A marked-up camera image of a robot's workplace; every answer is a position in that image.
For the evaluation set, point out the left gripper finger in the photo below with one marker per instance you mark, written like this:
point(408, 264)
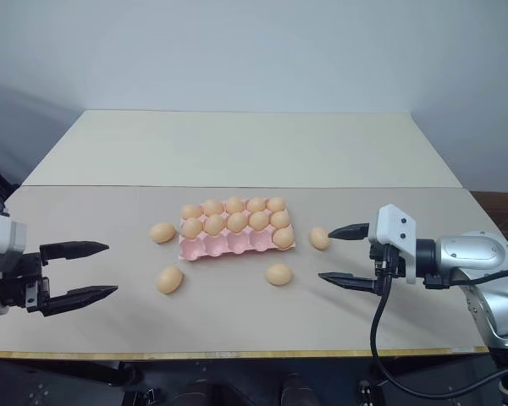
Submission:
point(84, 296)
point(74, 248)

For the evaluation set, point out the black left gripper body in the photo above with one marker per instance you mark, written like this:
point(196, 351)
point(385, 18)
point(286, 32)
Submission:
point(36, 283)

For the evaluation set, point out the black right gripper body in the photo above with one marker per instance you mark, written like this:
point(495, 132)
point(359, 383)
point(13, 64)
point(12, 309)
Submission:
point(385, 262)

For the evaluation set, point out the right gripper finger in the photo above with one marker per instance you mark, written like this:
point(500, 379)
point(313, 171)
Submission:
point(353, 232)
point(355, 282)

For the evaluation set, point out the pink egg tray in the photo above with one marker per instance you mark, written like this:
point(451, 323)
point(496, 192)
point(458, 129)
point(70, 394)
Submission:
point(220, 249)

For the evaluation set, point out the brown egg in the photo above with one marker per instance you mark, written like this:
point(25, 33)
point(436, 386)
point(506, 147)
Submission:
point(191, 211)
point(283, 237)
point(192, 227)
point(214, 224)
point(259, 220)
point(213, 207)
point(279, 219)
point(237, 222)
point(162, 233)
point(234, 204)
point(256, 205)
point(169, 280)
point(276, 204)
point(320, 237)
point(279, 274)

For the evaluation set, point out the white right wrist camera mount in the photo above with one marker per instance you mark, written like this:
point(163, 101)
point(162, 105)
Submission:
point(395, 228)

